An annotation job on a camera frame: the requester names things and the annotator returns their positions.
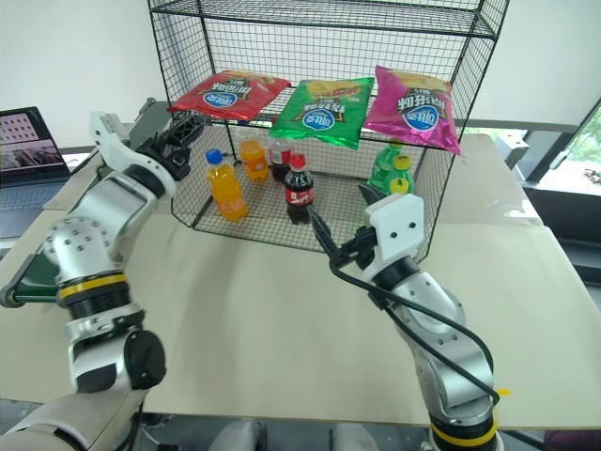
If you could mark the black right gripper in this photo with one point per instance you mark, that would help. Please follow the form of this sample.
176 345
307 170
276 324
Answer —
357 246

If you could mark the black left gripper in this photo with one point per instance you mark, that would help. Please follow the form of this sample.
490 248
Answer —
176 160

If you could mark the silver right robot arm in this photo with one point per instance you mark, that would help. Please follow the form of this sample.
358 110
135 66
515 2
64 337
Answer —
441 329

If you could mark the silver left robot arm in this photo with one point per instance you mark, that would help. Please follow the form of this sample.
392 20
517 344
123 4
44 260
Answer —
101 206

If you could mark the cola bottle red cap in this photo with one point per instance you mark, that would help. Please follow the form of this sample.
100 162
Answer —
298 195

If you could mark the green soda bottle yellow cap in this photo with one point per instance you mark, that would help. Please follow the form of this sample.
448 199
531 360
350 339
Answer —
399 181

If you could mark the red chips bag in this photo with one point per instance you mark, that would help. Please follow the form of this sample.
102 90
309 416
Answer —
230 96

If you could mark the orange soda bottle blue cap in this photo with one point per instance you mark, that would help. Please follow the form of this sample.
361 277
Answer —
227 190

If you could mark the cola bottle red label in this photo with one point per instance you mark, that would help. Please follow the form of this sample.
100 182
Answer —
280 164

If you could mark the green chips bag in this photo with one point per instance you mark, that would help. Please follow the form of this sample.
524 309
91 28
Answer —
324 115

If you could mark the magenta chips bag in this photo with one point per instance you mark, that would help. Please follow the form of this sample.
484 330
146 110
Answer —
413 110

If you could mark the open laptop computer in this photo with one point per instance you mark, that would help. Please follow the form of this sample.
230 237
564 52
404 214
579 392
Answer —
28 145

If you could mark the grey box-shaped object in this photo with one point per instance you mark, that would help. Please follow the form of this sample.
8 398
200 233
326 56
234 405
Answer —
512 150

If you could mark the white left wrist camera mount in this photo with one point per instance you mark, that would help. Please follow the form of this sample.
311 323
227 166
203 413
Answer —
119 150

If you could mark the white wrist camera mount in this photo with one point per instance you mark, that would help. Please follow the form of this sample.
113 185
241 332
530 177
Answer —
119 150
396 230

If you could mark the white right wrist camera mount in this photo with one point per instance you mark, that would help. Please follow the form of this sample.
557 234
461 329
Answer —
396 230

